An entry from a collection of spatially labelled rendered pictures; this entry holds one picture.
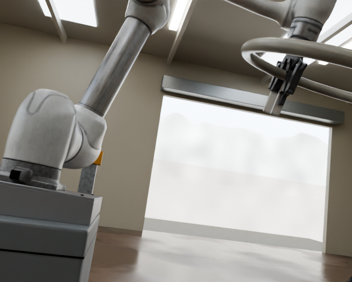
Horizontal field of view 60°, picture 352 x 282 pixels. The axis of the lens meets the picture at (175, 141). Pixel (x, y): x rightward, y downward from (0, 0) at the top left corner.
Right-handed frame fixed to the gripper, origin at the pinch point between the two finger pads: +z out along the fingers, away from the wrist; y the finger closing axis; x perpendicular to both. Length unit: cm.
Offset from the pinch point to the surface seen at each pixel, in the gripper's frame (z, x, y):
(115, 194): 268, 40, -528
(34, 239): 45, -56, 26
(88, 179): 71, -45, -78
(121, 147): 174, 25, -567
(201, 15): -123, 73, -458
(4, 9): -20, -273, -618
